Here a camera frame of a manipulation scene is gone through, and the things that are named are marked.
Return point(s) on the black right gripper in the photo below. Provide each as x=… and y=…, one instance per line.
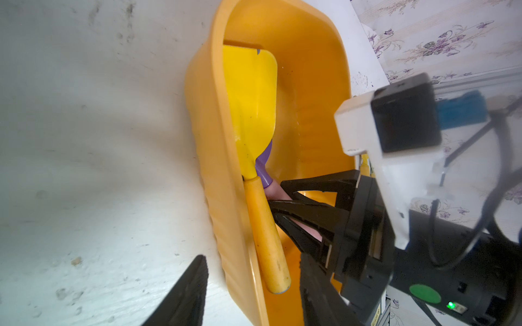
x=353, y=239

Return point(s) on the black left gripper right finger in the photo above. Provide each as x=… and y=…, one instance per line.
x=321, y=303

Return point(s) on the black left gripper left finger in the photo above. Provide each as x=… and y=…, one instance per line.
x=185, y=303

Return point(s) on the purple shovel pink handle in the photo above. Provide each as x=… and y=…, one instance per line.
x=274, y=191

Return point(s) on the yellow plastic storage box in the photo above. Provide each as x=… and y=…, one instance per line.
x=313, y=81

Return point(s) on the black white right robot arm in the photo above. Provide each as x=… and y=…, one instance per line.
x=482, y=289

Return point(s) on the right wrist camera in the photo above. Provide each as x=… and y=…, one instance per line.
x=398, y=127

